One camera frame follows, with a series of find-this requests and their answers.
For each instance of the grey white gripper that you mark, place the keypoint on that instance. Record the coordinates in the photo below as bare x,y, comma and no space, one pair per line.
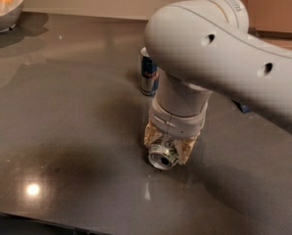
175,121

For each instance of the white green 7up can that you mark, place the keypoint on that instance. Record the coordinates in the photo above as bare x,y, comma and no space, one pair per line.
162,154

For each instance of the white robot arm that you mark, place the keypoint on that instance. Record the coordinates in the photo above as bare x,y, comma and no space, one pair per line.
201,47

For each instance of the blue silver Red Bull can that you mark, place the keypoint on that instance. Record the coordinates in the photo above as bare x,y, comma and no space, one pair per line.
149,74

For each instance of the dark blue snack wrapper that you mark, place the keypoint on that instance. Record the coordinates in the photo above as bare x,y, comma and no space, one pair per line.
243,108

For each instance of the white fruit bowl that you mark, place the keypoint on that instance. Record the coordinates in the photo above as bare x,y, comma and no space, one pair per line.
8,18

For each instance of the orange fruit middle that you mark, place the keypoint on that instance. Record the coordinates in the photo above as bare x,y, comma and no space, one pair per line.
5,4

